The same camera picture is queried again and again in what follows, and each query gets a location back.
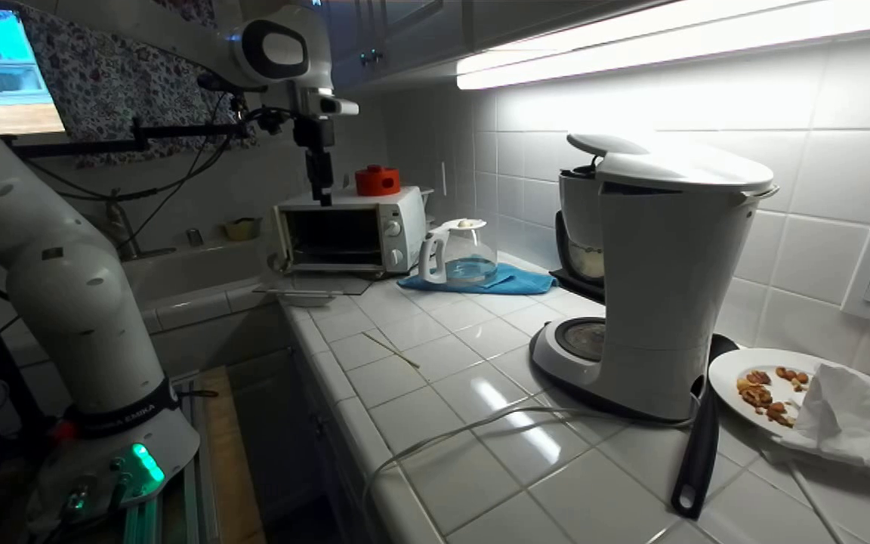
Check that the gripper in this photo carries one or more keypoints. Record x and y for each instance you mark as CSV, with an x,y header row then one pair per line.
x,y
314,133

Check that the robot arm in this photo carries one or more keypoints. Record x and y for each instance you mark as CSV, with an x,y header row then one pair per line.
x,y
65,287

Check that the white toaster oven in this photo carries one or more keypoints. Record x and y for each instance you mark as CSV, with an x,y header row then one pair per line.
x,y
401,208

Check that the white oven knob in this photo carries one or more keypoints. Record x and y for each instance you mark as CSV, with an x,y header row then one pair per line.
x,y
396,257
393,228

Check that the glass oven door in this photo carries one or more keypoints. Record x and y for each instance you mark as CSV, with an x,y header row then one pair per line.
x,y
314,284

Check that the red pot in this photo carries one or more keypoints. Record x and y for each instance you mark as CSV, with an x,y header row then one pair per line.
x,y
377,181

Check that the yellow bowl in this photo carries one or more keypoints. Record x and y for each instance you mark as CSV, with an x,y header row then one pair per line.
x,y
242,229

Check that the upper cabinet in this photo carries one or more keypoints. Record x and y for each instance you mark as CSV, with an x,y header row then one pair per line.
x,y
420,30

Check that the small metal cup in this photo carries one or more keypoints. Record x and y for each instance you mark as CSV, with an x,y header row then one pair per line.
x,y
194,237

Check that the sink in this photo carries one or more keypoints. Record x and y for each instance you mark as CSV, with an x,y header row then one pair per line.
x,y
193,272

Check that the floral curtain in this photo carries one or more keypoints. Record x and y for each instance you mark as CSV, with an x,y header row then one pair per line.
x,y
125,83

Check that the glass coffee carafe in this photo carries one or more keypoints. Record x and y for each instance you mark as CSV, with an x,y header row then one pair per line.
x,y
469,257

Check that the tap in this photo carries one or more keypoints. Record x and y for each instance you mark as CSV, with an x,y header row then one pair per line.
x,y
121,227

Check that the thin wooden stick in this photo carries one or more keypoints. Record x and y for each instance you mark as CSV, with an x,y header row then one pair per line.
x,y
391,350

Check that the blue cloth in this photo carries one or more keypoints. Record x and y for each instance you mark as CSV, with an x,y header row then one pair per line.
x,y
518,281

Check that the window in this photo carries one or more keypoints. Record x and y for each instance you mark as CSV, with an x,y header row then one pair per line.
x,y
16,75

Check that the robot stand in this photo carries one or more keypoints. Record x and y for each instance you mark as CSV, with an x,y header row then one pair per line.
x,y
216,453

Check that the under-cabinet light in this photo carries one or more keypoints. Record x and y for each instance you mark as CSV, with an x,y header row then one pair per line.
x,y
669,41

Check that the white coffee maker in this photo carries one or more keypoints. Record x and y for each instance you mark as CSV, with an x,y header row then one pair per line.
x,y
669,287

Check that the white plate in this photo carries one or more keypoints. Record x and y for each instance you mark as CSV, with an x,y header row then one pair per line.
x,y
726,378

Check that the black spatula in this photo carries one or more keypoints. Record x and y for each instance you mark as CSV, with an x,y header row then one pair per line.
x,y
699,453

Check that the heap of nuts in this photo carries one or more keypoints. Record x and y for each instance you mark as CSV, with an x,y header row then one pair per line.
x,y
758,394

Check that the white paper napkin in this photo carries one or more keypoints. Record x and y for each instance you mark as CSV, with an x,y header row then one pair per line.
x,y
850,415

